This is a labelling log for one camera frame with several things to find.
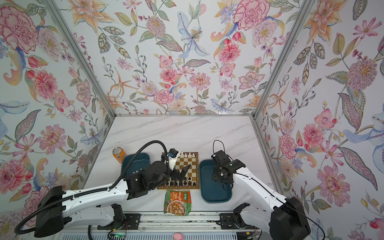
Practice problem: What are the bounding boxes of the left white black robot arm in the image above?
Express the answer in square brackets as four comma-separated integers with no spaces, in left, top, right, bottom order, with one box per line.
[14,140,191,238]

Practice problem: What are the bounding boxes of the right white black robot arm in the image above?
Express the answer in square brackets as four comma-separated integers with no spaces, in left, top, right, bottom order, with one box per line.
[211,150,326,240]

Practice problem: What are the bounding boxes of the white chess piece row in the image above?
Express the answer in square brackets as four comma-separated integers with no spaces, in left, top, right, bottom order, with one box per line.
[180,152,196,159]

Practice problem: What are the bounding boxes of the wooden chess board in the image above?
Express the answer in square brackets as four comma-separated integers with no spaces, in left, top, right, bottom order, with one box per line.
[158,152,200,190]

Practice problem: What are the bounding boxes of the black chess piece rows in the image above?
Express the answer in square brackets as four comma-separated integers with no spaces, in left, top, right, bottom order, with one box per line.
[165,177,198,187]

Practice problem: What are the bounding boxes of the left teal plastic bin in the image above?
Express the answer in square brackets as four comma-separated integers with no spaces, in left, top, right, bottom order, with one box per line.
[121,153,151,177]

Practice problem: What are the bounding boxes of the teal plastic bin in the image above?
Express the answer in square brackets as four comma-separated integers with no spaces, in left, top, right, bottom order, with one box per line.
[121,153,151,177]
[199,160,233,204]

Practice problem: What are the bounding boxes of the right teal plastic bin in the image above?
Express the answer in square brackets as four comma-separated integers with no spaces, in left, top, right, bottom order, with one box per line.
[199,160,233,204]

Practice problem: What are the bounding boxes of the instant noodle snack packet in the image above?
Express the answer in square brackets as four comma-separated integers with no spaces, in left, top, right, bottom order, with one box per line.
[164,190,192,216]

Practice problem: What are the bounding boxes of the orange soda can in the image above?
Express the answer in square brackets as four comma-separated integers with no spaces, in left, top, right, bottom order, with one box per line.
[113,147,126,165]

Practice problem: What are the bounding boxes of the pink round object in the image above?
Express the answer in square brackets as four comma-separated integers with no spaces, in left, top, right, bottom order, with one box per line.
[173,233,185,240]

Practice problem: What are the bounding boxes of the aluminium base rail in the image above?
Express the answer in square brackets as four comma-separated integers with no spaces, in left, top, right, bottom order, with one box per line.
[47,211,307,233]

